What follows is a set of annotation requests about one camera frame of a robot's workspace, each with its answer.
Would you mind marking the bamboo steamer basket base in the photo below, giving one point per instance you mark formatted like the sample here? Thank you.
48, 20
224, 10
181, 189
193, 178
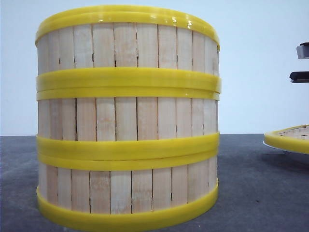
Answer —
127, 201

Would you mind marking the bamboo steamer basket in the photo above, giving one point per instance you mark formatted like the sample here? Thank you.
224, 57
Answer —
127, 51

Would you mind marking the white plate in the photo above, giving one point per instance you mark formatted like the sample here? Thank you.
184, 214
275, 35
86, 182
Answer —
289, 152

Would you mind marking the bamboo steamer basket lifted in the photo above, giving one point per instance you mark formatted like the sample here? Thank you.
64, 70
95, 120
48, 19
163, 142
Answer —
129, 129

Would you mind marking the woven bamboo steamer lid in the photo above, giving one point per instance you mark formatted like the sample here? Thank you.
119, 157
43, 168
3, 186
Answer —
294, 138

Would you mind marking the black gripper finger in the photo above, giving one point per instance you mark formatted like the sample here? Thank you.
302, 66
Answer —
299, 77
303, 51

